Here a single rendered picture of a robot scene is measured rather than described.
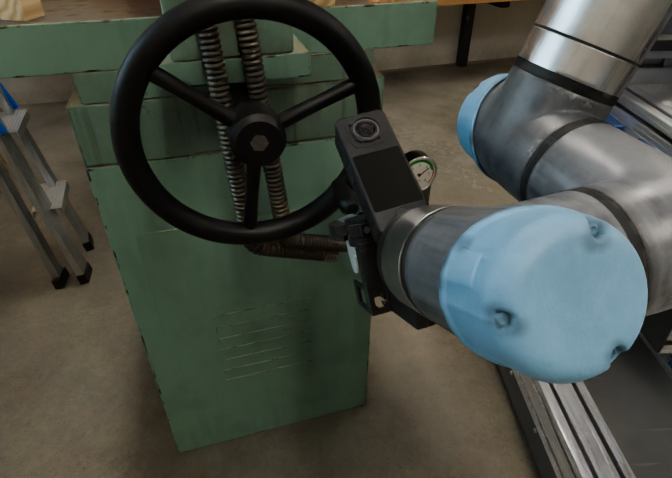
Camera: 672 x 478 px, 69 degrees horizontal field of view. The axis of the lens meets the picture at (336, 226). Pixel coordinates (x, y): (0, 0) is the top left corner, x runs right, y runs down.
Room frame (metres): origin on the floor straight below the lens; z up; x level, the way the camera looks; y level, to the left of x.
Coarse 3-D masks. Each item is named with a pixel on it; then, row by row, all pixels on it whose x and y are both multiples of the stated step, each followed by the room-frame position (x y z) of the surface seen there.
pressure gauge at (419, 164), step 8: (408, 152) 0.69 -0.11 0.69; (416, 152) 0.69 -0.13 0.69; (424, 152) 0.70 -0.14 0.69; (408, 160) 0.67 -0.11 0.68; (416, 160) 0.67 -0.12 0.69; (424, 160) 0.67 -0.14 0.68; (432, 160) 0.68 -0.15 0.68; (416, 168) 0.67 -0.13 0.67; (424, 168) 0.68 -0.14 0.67; (432, 168) 0.68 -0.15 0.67; (416, 176) 0.67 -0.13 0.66; (424, 176) 0.68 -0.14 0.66; (432, 176) 0.68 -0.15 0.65; (424, 184) 0.68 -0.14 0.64
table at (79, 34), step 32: (64, 0) 0.74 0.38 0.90; (96, 0) 0.74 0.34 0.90; (128, 0) 0.74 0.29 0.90; (352, 0) 0.74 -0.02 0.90; (416, 0) 0.74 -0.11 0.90; (0, 32) 0.59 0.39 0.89; (32, 32) 0.59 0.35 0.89; (64, 32) 0.60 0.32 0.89; (96, 32) 0.61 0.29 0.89; (128, 32) 0.62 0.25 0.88; (352, 32) 0.71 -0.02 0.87; (384, 32) 0.72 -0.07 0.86; (416, 32) 0.73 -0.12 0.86; (0, 64) 0.58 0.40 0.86; (32, 64) 0.59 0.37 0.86; (64, 64) 0.60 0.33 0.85; (96, 64) 0.61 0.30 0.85; (160, 64) 0.54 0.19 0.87; (192, 64) 0.55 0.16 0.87; (288, 64) 0.58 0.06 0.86
